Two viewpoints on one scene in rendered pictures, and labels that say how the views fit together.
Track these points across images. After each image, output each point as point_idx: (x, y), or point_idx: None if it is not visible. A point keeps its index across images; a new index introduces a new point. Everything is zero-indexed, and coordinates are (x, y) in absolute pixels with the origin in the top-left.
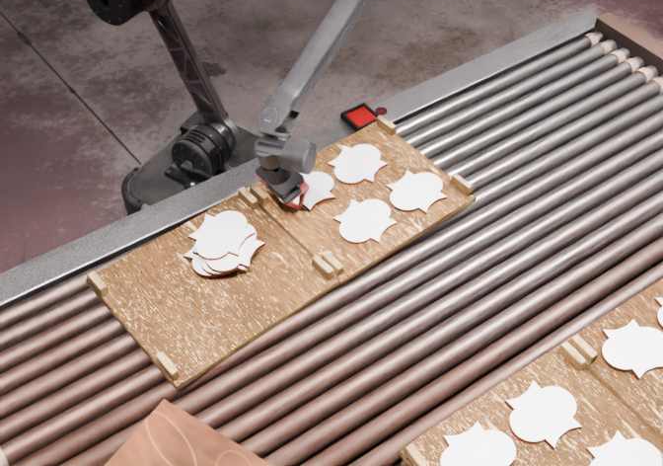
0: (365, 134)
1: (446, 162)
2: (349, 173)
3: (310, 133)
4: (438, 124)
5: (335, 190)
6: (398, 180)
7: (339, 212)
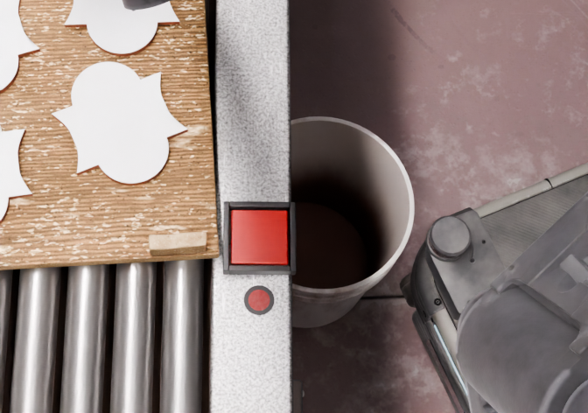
0: (192, 198)
1: (19, 313)
2: (104, 88)
3: (287, 122)
4: (128, 380)
5: (87, 46)
6: (26, 165)
7: (30, 16)
